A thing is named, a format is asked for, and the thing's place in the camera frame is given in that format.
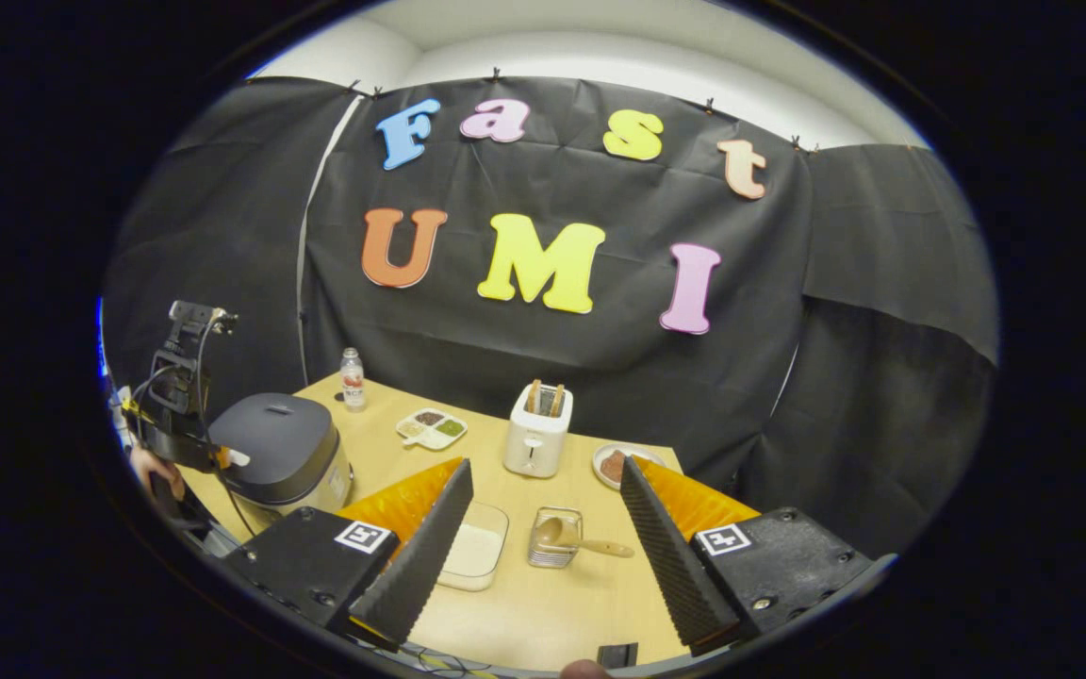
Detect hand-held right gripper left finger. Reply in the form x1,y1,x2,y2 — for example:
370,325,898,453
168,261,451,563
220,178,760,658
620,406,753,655
221,458,475,654

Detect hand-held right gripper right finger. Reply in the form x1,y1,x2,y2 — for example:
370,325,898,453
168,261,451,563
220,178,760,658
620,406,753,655
620,455,897,658

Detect clear box of rice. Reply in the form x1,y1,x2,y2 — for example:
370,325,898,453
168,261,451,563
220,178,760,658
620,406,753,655
436,500,510,592

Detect dark grey rice cooker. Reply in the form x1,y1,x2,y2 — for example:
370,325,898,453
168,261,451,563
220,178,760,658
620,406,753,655
206,392,355,529

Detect white round plate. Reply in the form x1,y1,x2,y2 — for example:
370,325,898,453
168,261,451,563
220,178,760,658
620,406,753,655
592,443,666,491

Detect white divided grain dish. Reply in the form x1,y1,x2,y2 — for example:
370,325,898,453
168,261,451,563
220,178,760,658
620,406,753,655
396,407,469,451

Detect small clear bottle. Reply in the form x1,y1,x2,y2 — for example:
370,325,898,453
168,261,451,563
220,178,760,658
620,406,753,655
340,347,367,413

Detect white toaster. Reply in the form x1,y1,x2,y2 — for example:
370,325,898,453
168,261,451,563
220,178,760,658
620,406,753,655
503,382,574,479

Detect black backdrop cloth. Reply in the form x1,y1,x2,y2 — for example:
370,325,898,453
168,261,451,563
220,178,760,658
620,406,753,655
102,75,1001,557

